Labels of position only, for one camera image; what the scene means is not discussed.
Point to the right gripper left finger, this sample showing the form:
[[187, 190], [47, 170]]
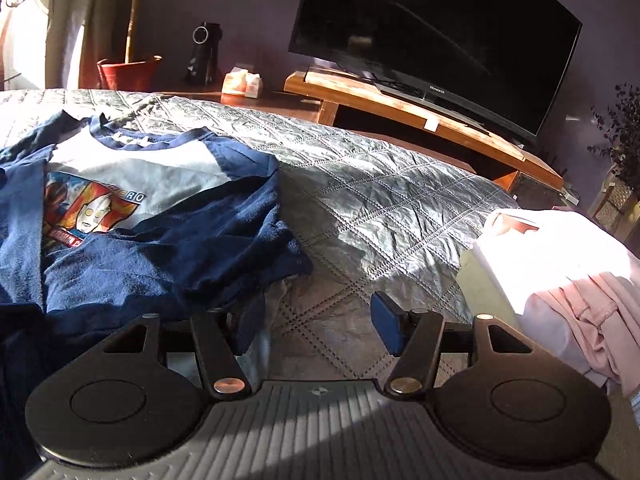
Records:
[[221, 374]]

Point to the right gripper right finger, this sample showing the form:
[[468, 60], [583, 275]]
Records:
[[414, 339]]

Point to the blue white raglan t-shirt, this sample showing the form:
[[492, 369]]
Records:
[[100, 225]]

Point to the grey quilted bedspread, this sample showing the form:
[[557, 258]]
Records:
[[371, 216]]

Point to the white folded garment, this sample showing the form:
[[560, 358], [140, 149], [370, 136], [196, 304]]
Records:
[[526, 251]]

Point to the pink folded garment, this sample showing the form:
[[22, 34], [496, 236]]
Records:
[[603, 314]]

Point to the wooden TV stand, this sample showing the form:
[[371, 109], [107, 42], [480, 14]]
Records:
[[335, 91]]

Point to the orange tissue box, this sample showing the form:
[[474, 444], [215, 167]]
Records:
[[241, 82]]

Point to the dark dried flower plant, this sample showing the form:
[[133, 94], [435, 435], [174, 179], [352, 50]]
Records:
[[620, 128]]

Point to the red plant pot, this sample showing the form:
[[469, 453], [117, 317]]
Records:
[[132, 76]]

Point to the black flat screen television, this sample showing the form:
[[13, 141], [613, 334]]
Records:
[[499, 63]]

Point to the beige curtain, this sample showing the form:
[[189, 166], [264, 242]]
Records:
[[80, 34]]

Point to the black speaker with ring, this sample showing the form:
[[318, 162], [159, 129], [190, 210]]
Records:
[[203, 65]]

